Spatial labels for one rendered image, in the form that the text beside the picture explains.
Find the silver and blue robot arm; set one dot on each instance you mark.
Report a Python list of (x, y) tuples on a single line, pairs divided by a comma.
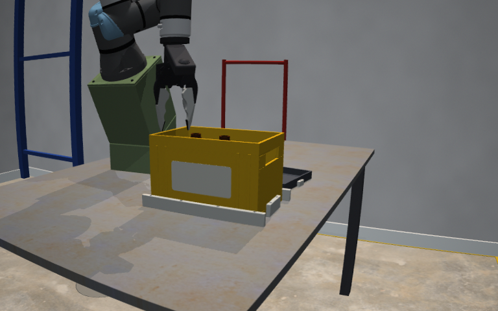
[(114, 23)]

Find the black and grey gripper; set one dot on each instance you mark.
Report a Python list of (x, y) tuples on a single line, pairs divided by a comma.
[(165, 75)]

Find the yellow crate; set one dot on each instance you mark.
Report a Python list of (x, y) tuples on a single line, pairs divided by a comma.
[(244, 173)]

